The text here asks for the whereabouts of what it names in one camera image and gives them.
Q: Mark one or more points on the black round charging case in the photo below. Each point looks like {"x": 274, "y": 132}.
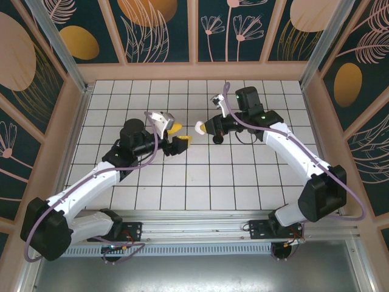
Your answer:
{"x": 218, "y": 140}

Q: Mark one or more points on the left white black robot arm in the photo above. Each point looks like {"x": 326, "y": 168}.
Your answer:
{"x": 85, "y": 182}

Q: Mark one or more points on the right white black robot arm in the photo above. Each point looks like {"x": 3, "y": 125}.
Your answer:
{"x": 291, "y": 149}

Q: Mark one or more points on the grey metal sheet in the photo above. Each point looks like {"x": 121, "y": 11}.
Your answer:
{"x": 194, "y": 273}

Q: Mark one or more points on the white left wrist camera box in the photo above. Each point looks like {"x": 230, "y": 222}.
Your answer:
{"x": 161, "y": 118}

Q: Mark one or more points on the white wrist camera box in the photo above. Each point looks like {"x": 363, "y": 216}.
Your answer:
{"x": 161, "y": 118}
{"x": 219, "y": 102}

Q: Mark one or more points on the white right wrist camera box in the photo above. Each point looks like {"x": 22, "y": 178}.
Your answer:
{"x": 219, "y": 102}

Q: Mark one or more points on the aluminium mounting rail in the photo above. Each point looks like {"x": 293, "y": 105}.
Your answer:
{"x": 194, "y": 222}

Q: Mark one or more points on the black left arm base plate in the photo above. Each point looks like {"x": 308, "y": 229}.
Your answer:
{"x": 130, "y": 229}

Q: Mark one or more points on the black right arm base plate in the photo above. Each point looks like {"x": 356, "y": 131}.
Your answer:
{"x": 258, "y": 229}

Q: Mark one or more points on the aluminium corner post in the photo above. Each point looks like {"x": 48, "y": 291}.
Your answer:
{"x": 328, "y": 39}
{"x": 60, "y": 48}

